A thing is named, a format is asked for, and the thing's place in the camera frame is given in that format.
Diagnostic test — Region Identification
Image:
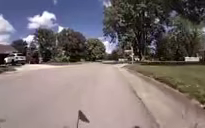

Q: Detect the white vehicle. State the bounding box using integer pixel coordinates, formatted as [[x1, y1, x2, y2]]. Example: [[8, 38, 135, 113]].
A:
[[3, 53, 27, 65]]

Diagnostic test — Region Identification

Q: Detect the grey asphalt road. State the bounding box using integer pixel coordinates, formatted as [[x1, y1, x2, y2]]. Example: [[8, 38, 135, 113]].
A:
[[0, 61, 160, 128]]

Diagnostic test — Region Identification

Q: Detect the pale concrete gutter strip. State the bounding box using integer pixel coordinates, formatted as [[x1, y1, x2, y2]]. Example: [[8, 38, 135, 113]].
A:
[[113, 63, 205, 128]]

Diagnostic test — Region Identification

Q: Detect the signpost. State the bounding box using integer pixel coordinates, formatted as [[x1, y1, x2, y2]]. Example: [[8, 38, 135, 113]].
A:
[[124, 46, 136, 65]]

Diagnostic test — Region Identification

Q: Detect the white low fence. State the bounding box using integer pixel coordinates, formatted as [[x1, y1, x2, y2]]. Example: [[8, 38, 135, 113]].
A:
[[184, 56, 201, 63]]

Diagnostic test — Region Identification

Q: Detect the large leafy tree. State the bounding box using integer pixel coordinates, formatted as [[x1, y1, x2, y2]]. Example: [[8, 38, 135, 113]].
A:
[[102, 0, 205, 62]]

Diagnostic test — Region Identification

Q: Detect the row of trees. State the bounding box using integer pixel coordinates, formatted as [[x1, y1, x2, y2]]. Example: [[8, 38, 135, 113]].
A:
[[11, 27, 107, 64]]

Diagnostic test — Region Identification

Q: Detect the pale driveway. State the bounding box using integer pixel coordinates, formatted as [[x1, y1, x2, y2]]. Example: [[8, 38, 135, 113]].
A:
[[12, 63, 71, 72]]

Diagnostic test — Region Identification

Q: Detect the green grass lawn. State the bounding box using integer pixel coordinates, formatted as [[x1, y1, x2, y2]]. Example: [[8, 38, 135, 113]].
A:
[[125, 63, 205, 111]]

